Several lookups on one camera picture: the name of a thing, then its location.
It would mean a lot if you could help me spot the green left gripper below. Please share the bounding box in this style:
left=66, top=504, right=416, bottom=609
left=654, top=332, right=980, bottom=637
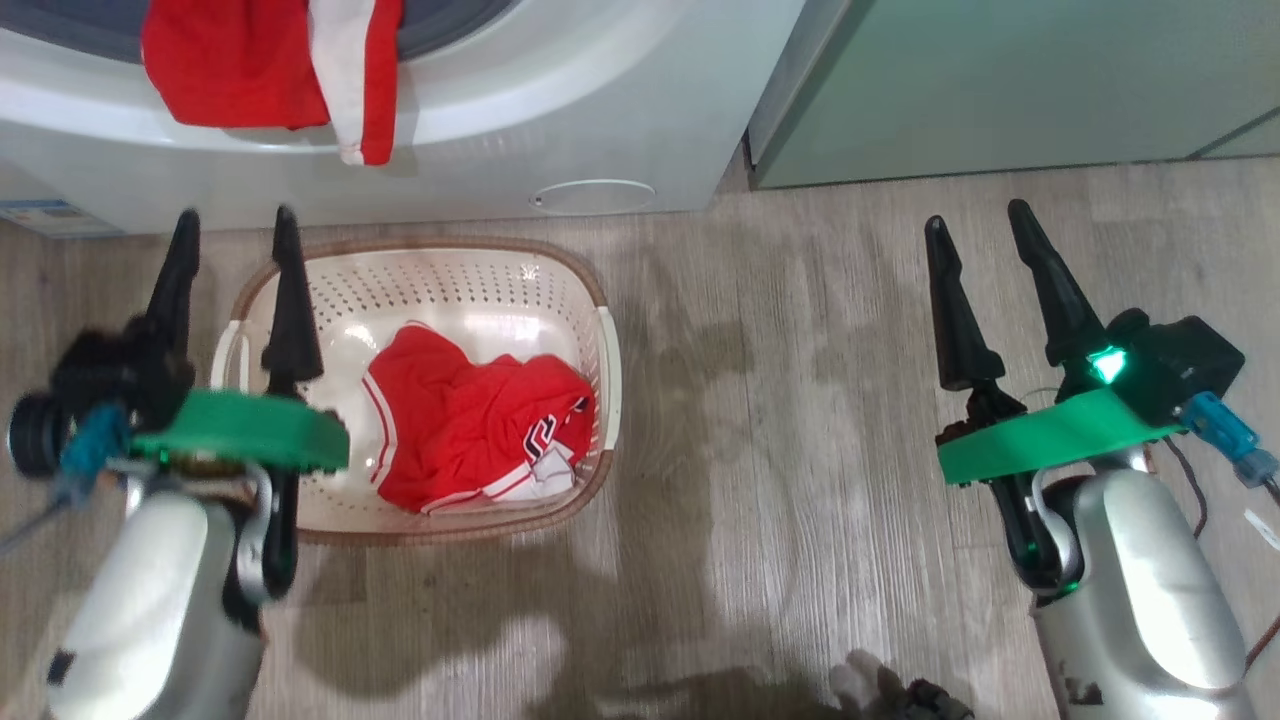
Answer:
left=129, top=205, right=352, bottom=474

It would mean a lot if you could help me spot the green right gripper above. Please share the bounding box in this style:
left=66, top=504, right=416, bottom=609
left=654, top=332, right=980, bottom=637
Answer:
left=924, top=198, right=1183, bottom=487

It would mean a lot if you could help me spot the red garment with white stripe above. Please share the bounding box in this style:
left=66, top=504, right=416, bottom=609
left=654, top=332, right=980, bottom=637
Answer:
left=140, top=0, right=405, bottom=167

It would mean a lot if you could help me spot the red jersey with logo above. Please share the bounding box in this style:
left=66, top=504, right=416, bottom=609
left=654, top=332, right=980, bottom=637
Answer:
left=362, top=323, right=599, bottom=515

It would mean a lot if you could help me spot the cream perforated laundry basket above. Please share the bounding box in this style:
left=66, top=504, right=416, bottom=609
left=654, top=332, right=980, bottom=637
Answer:
left=208, top=237, right=623, bottom=547

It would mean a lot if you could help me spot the white washing machine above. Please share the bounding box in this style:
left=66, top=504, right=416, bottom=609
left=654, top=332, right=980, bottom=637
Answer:
left=0, top=0, right=807, bottom=239

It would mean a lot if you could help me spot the blue white washer sticker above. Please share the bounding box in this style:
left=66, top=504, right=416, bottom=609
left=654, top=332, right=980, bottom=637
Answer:
left=0, top=199, right=123, bottom=239

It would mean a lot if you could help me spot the pale green cabinet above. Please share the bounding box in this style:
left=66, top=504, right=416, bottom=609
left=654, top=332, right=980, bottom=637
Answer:
left=745, top=0, right=1280, bottom=191

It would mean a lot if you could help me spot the blue left cable connector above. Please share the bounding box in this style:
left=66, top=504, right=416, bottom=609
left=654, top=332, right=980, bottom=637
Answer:
left=54, top=401, right=133, bottom=503

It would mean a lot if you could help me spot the blue cable connector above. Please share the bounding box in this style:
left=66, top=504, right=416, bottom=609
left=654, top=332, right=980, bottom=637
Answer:
left=54, top=401, right=133, bottom=503
left=1180, top=391, right=1280, bottom=490

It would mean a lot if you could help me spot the blue right cable connector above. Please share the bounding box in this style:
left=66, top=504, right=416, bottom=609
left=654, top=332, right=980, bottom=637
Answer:
left=1180, top=391, right=1280, bottom=490

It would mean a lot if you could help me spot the thin right arm cable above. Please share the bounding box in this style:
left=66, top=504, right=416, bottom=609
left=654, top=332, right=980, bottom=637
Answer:
left=1160, top=435, right=1280, bottom=673

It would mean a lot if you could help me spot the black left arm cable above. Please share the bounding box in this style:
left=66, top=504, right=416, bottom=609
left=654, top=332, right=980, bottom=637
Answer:
left=0, top=498, right=73, bottom=557

